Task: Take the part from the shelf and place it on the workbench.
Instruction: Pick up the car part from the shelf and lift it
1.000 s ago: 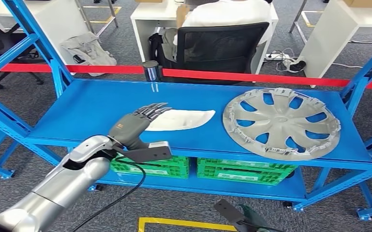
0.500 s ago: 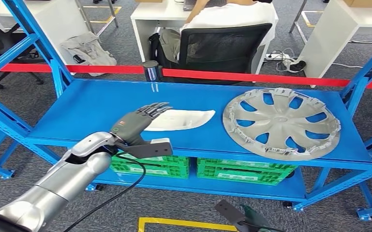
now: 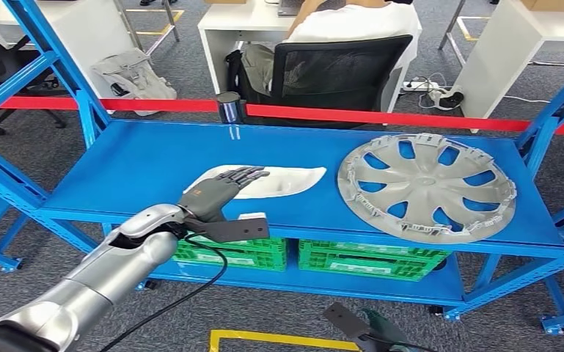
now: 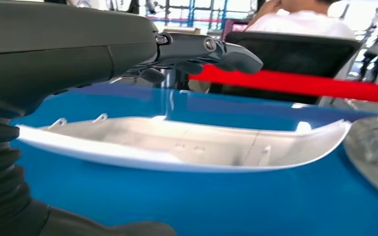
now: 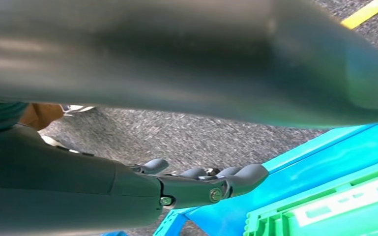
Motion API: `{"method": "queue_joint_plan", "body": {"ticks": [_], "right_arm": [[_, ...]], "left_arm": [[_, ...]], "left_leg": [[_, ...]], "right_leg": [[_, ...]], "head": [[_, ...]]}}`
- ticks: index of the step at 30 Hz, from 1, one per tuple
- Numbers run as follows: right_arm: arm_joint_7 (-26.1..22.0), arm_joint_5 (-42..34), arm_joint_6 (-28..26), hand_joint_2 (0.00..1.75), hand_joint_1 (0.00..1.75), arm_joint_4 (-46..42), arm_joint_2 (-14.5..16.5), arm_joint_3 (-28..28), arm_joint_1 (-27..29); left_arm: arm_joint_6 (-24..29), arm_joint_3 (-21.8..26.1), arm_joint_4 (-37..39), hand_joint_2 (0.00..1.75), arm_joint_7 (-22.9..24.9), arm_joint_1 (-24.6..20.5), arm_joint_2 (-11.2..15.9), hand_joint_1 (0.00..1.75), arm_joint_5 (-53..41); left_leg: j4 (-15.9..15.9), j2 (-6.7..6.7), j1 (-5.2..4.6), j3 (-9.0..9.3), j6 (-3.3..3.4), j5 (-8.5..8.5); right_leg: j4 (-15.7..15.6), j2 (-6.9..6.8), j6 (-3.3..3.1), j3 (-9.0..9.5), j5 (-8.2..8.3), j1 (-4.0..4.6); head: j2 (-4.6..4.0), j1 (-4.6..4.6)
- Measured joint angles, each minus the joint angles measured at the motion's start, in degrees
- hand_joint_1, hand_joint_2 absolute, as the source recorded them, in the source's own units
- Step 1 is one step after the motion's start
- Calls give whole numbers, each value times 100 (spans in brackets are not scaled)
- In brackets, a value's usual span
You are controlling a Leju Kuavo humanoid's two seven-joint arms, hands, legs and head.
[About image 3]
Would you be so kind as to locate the silver wheel hubcap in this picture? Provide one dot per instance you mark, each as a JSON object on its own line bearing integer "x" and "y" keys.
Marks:
{"x": 425, "y": 183}

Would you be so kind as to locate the grey laptop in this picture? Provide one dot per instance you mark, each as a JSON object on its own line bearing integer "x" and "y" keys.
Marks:
{"x": 291, "y": 6}

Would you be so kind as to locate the yellow floor tape square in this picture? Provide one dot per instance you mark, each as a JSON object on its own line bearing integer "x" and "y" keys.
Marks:
{"x": 281, "y": 338}

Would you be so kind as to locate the white power strip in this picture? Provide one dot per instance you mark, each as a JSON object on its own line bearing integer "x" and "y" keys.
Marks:
{"x": 420, "y": 86}

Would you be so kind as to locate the black bag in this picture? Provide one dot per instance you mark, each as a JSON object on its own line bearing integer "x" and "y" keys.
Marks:
{"x": 233, "y": 68}

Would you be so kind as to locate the red barrier belt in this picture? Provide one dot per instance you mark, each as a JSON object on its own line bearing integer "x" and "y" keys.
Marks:
{"x": 155, "y": 104}
{"x": 383, "y": 118}

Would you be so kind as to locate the grey backpack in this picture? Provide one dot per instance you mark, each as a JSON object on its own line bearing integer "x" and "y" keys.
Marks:
{"x": 131, "y": 80}

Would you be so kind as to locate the white plastic car part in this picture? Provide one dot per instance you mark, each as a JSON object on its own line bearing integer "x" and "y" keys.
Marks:
{"x": 291, "y": 180}

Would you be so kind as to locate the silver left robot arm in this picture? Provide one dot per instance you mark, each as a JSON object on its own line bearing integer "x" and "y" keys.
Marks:
{"x": 116, "y": 272}

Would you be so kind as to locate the black power adapter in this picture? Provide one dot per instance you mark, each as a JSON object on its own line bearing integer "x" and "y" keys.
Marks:
{"x": 449, "y": 101}

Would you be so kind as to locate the cardboard box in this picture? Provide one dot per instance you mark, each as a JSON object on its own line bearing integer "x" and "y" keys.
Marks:
{"x": 553, "y": 4}

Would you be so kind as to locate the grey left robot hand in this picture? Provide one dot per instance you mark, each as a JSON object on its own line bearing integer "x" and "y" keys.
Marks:
{"x": 209, "y": 196}

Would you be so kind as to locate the black mesh office chair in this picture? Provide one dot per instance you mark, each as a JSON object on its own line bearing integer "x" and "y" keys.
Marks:
{"x": 340, "y": 73}

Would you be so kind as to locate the black plastic tube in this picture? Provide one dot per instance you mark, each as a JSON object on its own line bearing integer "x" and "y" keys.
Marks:
{"x": 441, "y": 265}

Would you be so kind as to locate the person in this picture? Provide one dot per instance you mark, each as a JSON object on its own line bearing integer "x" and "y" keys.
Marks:
{"x": 359, "y": 24}

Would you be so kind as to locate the chrome barrier post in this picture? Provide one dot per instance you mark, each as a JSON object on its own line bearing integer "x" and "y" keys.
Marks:
{"x": 229, "y": 109}

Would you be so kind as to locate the white desk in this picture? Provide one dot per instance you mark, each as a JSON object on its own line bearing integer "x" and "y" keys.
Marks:
{"x": 505, "y": 48}
{"x": 233, "y": 24}
{"x": 87, "y": 39}

